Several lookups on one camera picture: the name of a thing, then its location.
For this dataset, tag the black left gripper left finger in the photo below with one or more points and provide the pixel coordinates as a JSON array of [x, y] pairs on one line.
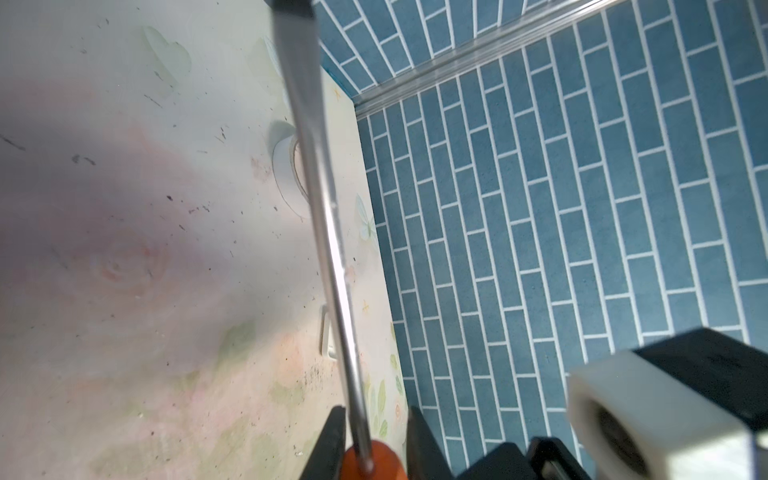
[[325, 459]]

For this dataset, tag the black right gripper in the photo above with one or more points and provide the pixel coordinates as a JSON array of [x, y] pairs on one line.
[[546, 458]]

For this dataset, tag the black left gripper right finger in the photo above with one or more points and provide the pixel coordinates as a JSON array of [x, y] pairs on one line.
[[425, 460]]

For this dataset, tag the white battery cover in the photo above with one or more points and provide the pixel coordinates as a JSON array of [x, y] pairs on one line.
[[327, 342]]

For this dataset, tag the orange handled screwdriver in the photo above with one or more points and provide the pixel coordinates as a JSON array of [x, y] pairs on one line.
[[297, 46]]

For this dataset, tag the tape roll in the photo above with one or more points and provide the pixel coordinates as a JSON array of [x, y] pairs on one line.
[[289, 177]]

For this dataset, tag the aluminium corner post right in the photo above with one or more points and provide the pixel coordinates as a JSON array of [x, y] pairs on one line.
[[543, 20]]

